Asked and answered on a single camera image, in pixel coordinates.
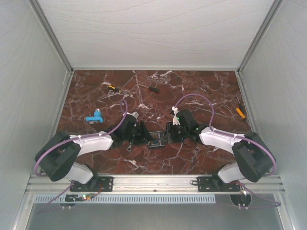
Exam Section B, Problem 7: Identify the grey slotted cable duct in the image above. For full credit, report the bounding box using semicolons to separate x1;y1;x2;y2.
35;194;216;205

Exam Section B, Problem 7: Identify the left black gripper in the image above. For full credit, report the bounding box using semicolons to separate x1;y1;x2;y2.
124;122;155;146

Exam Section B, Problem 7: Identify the black handle screwdriver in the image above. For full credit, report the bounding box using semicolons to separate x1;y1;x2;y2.
139;84;160;92

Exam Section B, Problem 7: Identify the silver combination wrench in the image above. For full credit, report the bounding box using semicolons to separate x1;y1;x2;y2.
127;142;132;152

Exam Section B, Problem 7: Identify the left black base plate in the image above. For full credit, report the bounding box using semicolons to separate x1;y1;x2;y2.
70;176;114;192

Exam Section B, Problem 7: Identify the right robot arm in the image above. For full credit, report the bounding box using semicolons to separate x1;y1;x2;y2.
164;107;276;191

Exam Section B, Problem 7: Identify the orange handle screwdriver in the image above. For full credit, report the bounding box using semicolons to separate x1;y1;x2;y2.
236;108;246;120

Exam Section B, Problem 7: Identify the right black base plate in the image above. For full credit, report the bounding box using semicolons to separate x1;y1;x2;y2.
191;176;241;192

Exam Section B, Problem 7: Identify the thin black screwdriver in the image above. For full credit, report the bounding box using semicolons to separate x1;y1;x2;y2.
236;95;245;114

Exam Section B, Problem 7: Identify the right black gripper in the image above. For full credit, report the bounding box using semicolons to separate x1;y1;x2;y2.
162;122;188;143

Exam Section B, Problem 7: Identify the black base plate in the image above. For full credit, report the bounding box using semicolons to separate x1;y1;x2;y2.
191;176;241;192
70;176;114;192

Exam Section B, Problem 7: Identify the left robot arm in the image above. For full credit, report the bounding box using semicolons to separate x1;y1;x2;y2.
34;112;153;191

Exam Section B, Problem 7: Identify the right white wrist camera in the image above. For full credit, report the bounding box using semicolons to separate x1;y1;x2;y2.
170;106;180;126

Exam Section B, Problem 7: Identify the yellow black small screwdriver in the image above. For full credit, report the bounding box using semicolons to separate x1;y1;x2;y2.
107;85;120;92

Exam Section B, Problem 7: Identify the black fuse box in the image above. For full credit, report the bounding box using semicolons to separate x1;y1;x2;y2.
147;131;167;150

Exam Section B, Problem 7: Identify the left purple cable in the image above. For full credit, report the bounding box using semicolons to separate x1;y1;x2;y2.
35;99;128;214

